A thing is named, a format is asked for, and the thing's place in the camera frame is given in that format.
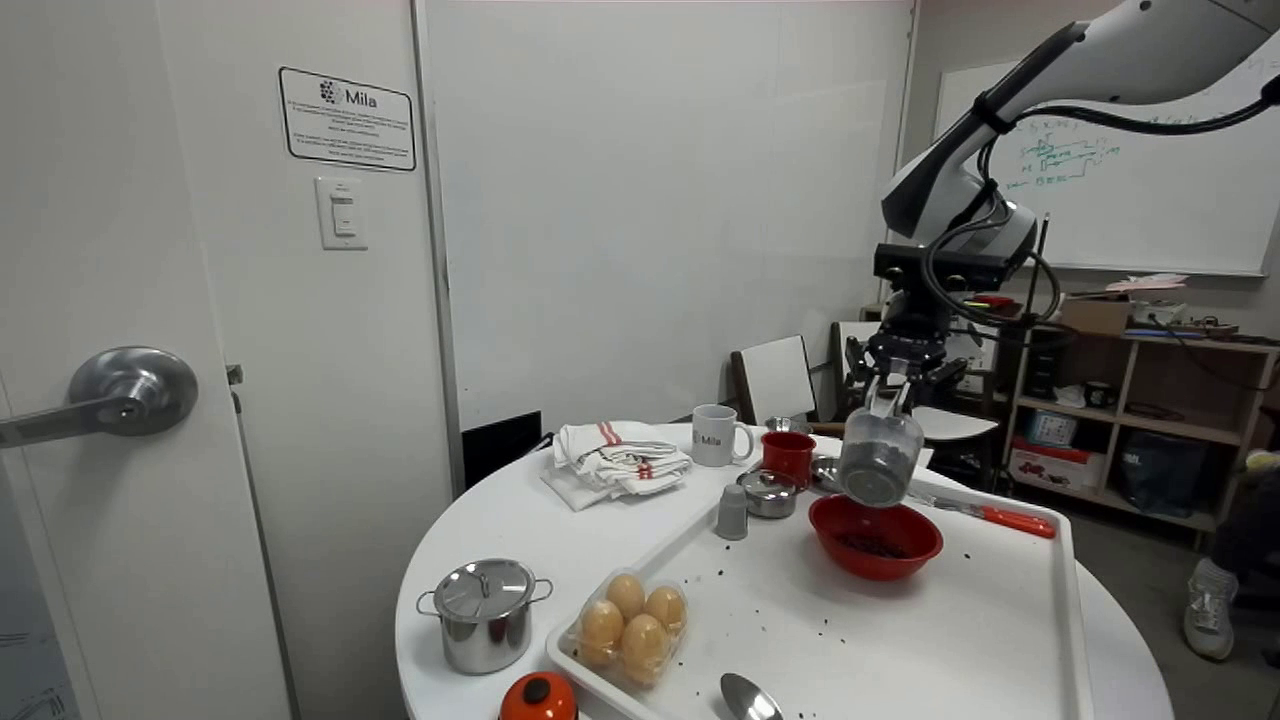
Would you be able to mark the cardboard box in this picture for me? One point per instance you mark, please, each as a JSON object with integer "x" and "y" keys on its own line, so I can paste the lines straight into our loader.
{"x": 1098, "y": 318}

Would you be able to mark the white cloth red stripes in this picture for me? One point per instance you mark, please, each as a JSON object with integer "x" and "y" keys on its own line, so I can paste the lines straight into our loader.
{"x": 614, "y": 465}

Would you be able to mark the small steel shaker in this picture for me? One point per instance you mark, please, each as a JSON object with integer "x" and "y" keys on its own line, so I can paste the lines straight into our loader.
{"x": 728, "y": 513}

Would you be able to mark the white door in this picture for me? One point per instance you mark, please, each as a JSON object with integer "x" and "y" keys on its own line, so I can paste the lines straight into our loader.
{"x": 104, "y": 201}

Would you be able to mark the steel pot with lid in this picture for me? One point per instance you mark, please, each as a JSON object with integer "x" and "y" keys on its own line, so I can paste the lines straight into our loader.
{"x": 482, "y": 616}

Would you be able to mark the dark bag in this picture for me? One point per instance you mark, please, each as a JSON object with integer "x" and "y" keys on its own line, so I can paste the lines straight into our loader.
{"x": 1162, "y": 475}

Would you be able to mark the white leaning panel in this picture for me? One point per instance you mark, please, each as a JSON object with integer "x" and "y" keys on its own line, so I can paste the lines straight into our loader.
{"x": 853, "y": 348}
{"x": 778, "y": 381}

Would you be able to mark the white mug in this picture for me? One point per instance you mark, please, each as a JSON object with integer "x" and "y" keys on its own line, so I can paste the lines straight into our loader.
{"x": 712, "y": 434}

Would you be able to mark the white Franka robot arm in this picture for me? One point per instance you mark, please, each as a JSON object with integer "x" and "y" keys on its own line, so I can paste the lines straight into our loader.
{"x": 1133, "y": 54}

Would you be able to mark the whiteboard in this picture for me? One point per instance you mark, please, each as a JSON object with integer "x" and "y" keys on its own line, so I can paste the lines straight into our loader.
{"x": 1173, "y": 201}

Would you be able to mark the red cup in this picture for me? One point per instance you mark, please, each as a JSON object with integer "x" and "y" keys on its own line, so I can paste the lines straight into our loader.
{"x": 784, "y": 454}

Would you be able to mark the white shoe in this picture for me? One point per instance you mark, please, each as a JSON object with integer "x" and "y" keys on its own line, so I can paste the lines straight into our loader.
{"x": 1209, "y": 610}

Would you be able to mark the small steel bowl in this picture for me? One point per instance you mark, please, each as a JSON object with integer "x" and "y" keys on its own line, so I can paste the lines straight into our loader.
{"x": 767, "y": 499}
{"x": 826, "y": 476}

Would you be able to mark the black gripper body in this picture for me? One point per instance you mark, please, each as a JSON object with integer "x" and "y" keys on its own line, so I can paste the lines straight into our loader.
{"x": 914, "y": 339}

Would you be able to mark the white storage box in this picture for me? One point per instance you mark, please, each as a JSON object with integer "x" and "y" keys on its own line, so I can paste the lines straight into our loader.
{"x": 1054, "y": 470}

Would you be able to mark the orange round toy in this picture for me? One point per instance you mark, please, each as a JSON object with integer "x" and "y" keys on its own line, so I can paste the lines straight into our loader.
{"x": 541, "y": 699}

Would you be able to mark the dark beans pile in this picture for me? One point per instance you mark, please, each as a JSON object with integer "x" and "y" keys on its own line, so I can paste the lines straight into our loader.
{"x": 875, "y": 541}

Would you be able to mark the white plastic tray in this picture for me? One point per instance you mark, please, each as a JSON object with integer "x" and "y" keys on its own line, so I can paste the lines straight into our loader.
{"x": 802, "y": 641}

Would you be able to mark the dark trouser leg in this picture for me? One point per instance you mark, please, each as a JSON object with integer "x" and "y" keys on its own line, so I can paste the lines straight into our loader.
{"x": 1252, "y": 522}

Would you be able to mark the white wall sign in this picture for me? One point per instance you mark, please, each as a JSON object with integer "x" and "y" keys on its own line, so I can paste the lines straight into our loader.
{"x": 350, "y": 120}

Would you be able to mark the wooden shelf unit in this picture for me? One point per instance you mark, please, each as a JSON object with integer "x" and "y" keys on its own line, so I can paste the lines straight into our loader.
{"x": 1200, "y": 352}

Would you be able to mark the white light switch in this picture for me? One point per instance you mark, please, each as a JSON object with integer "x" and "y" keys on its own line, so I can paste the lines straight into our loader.
{"x": 343, "y": 212}

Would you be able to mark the red bowl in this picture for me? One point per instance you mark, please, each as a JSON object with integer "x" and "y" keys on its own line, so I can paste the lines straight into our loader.
{"x": 914, "y": 560}

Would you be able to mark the small steel jug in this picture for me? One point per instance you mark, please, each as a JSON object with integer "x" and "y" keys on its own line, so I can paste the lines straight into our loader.
{"x": 877, "y": 460}

